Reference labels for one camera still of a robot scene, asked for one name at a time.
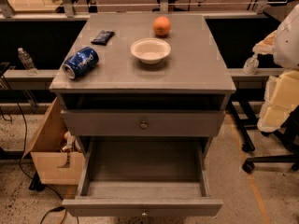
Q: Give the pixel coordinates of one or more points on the clear plastic water bottle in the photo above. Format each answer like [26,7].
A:
[27,62]

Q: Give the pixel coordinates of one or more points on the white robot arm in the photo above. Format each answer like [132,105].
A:
[286,43]

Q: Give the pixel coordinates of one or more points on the grey wooden drawer cabinet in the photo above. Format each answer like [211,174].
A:
[192,78]

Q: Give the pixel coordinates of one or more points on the open cardboard box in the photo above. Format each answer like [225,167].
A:
[55,163]

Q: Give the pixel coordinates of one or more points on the orange fruit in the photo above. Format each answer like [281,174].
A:
[161,26]

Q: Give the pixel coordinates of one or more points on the closed grey top drawer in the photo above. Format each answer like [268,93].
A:
[179,124]

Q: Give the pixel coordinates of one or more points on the blue pepsi can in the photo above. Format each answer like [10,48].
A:
[81,63]

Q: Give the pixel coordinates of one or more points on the clear sanitizer pump bottle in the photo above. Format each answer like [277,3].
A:
[251,65]

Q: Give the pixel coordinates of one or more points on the white paper bowl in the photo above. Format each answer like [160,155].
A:
[150,50]

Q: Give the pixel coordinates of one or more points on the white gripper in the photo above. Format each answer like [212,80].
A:
[289,44]

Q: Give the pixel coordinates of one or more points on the open grey middle drawer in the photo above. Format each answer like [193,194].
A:
[143,178]

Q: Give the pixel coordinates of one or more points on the dark blue snack bag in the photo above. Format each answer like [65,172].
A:
[103,37]

